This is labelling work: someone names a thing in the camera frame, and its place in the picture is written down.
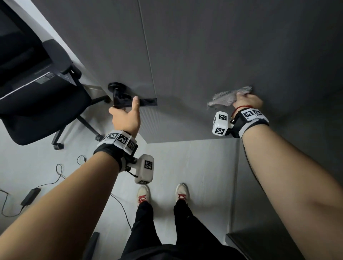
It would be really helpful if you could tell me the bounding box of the person's right hand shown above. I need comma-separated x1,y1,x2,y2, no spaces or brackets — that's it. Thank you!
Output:
232,92,264,113

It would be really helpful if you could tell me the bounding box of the person's left hand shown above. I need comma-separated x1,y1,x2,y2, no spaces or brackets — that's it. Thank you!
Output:
108,96,141,139

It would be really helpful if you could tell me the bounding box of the black door handle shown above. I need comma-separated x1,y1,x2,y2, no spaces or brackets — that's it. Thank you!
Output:
108,82,158,109

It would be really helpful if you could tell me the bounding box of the grey cleaning cloth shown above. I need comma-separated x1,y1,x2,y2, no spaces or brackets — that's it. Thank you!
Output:
207,85,253,110

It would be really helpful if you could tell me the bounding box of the grey door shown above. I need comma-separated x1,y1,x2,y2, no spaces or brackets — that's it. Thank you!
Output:
31,0,343,144

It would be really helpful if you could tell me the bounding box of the person's right forearm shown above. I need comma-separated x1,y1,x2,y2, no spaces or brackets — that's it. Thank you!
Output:
241,124,343,260

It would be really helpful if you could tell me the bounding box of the person's left forearm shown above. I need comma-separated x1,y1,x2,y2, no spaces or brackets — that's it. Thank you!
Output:
0,152,120,260

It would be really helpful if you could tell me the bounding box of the black white marker wristband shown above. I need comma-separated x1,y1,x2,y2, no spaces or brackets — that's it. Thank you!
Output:
231,108,269,139
93,130,139,172

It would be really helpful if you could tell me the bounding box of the black office chair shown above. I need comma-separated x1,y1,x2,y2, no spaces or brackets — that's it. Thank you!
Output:
0,0,112,150

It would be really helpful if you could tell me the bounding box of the black laptop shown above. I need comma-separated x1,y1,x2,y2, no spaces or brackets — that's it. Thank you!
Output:
0,69,73,108

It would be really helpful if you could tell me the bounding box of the black power adapter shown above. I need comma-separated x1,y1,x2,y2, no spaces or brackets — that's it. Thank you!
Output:
21,188,41,207

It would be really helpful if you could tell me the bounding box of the black clothing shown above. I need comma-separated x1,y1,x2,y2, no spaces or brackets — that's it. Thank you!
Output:
120,199,247,260

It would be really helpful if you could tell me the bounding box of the red string bracelet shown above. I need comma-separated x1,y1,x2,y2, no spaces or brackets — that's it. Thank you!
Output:
231,105,252,118

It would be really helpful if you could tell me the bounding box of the thin black adapter cable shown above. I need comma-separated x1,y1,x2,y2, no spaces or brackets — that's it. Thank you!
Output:
0,155,88,218

